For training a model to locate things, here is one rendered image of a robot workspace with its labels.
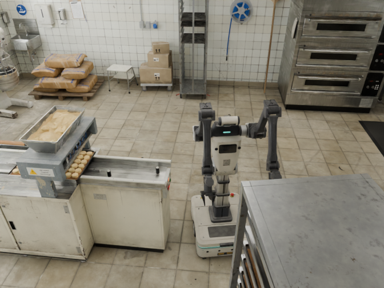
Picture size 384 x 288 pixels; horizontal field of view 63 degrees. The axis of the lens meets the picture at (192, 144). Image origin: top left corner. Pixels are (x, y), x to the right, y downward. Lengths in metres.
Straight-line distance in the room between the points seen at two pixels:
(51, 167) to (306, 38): 4.07
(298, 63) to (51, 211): 4.16
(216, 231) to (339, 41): 3.62
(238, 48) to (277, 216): 5.42
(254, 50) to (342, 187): 5.27
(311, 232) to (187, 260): 2.22
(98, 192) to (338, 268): 2.14
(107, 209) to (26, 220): 0.68
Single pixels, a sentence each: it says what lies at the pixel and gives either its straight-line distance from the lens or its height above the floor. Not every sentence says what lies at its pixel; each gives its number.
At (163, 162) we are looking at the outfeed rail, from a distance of 2.78.
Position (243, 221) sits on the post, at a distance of 1.26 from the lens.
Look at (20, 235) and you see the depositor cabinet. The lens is 3.27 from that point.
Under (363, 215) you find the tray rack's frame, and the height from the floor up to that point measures 1.82.
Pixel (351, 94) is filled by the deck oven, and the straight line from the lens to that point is 5.82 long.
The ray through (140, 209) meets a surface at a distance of 2.78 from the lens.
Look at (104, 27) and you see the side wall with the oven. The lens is 6.59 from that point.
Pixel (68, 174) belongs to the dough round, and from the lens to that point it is 2.76.
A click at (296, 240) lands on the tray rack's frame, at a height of 1.82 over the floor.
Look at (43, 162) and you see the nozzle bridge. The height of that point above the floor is 1.18.
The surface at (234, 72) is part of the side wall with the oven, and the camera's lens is 6.46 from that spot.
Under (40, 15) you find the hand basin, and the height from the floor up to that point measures 1.29.
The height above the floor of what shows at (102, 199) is 0.68.
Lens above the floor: 2.56
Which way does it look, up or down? 34 degrees down
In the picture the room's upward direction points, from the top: straight up
